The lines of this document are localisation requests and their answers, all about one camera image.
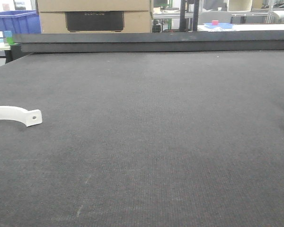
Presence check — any white curved pipe clamp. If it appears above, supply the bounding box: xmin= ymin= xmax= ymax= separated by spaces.
xmin=0 ymin=106 xmax=43 ymax=127

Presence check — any grey chair back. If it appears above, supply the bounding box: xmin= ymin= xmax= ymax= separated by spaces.
xmin=198 ymin=11 xmax=231 ymax=25

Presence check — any pink cube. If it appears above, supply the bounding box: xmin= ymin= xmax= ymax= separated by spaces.
xmin=211 ymin=20 xmax=219 ymax=26

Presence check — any blue flat tray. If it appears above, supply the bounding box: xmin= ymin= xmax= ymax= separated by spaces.
xmin=204 ymin=23 xmax=233 ymax=29

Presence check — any large cardboard box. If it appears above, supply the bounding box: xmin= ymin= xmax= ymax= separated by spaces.
xmin=36 ymin=0 xmax=153 ymax=34

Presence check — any blue plastic crate background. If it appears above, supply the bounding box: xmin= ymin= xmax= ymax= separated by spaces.
xmin=0 ymin=10 xmax=41 ymax=34

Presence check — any dark raised table board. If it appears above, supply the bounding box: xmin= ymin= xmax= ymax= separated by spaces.
xmin=14 ymin=30 xmax=284 ymax=53

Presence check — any black vertical post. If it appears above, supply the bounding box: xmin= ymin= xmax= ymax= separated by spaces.
xmin=179 ymin=0 xmax=202 ymax=32

